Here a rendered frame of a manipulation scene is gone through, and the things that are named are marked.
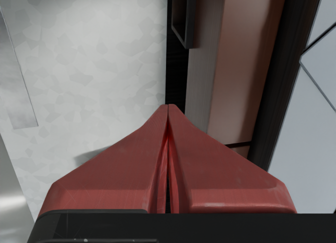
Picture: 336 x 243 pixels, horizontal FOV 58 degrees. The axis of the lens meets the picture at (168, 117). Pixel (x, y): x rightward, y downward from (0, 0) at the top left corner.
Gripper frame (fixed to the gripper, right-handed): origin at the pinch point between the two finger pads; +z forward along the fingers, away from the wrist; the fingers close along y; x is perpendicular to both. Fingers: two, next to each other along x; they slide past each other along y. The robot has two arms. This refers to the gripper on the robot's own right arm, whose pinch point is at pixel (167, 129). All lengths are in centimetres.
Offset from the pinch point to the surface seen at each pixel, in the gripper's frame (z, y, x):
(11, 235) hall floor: 76, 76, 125
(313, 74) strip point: 7.2, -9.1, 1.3
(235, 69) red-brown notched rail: 8.9, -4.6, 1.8
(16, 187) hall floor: 78, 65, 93
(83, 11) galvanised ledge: 20.9, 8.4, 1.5
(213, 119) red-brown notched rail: 8.6, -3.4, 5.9
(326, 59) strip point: 7.3, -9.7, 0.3
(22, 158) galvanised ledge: 18.6, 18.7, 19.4
